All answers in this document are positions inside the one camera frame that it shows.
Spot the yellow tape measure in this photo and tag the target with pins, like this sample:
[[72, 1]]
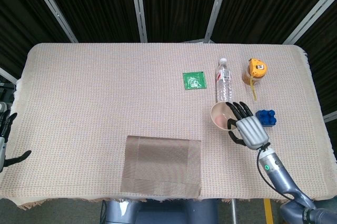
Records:
[[258, 67]]

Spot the dark equipment beside table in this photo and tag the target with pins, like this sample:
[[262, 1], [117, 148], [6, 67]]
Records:
[[4, 92]]

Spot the beige bowl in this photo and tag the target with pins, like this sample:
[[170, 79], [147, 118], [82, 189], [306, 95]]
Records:
[[219, 114]]

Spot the green sachet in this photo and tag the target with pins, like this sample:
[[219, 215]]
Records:
[[194, 80]]

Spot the white table leg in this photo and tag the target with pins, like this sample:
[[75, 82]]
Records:
[[233, 212]]

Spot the clear plastic water bottle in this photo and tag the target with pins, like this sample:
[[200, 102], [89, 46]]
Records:
[[224, 81]]

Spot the blue-grey robot torso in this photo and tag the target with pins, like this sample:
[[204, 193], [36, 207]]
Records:
[[171, 212]]

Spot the blue toy brick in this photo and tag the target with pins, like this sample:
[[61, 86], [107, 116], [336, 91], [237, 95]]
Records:
[[268, 118]]

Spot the brown woven placemat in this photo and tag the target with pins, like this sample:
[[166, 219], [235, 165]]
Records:
[[160, 166]]

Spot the beige woven tablecloth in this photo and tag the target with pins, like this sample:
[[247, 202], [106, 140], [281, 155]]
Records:
[[79, 89]]

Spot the white partition post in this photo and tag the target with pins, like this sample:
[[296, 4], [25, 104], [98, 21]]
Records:
[[330, 117], [138, 8], [310, 18], [8, 75], [53, 8], [218, 5]]

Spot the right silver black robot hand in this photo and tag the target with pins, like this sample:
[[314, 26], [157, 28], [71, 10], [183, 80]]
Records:
[[251, 130]]

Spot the jar of rubber bands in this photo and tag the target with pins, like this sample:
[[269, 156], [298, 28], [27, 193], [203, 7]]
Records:
[[246, 77]]

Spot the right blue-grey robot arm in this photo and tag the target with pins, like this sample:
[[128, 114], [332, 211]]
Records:
[[276, 171]]

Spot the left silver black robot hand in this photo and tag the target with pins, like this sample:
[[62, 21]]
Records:
[[2, 150]]

